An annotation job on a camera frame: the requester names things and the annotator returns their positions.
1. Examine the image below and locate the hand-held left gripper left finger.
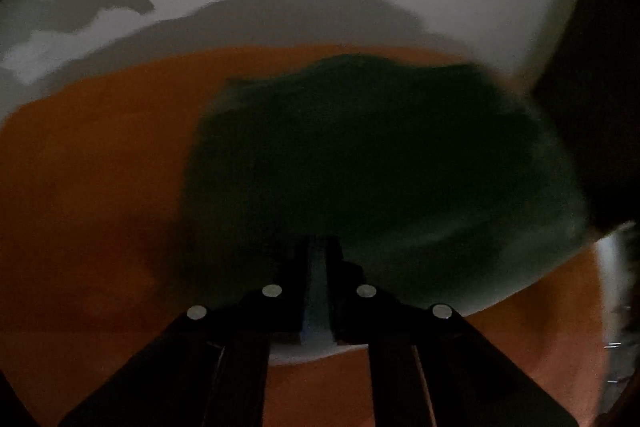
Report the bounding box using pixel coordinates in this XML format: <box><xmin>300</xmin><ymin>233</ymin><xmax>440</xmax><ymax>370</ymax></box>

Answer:
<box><xmin>60</xmin><ymin>235</ymin><xmax>309</xmax><ymax>427</ymax></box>

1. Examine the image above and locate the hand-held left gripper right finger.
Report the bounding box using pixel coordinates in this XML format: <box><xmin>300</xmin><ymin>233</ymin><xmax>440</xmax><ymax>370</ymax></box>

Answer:
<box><xmin>326</xmin><ymin>236</ymin><xmax>581</xmax><ymax>427</ymax></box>

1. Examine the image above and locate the green fleece jacket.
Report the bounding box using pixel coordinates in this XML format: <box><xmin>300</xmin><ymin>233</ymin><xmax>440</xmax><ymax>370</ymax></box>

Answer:
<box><xmin>182</xmin><ymin>53</ymin><xmax>592</xmax><ymax>319</ymax></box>

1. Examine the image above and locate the orange blanket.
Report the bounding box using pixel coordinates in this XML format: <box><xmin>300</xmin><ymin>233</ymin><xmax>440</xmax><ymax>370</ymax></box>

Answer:
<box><xmin>0</xmin><ymin>44</ymin><xmax>612</xmax><ymax>427</ymax></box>

